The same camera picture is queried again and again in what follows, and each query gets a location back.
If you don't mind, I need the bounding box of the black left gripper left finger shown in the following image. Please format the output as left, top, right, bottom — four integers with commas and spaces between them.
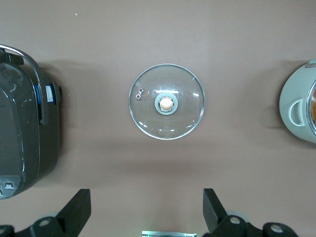
14, 189, 92, 237

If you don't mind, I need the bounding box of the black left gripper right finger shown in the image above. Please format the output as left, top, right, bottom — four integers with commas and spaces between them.
202, 189, 265, 237

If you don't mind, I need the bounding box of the round glass pot lid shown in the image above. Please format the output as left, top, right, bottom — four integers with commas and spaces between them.
128, 63, 206, 141

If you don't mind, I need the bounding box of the pale green electric pot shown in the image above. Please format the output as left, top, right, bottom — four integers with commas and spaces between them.
279, 58, 316, 144

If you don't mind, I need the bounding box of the dark grey rice cooker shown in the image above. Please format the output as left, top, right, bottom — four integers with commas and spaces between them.
0, 44, 63, 200

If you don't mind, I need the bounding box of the brown table cover mat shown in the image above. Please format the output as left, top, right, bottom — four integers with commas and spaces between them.
0, 0, 316, 237

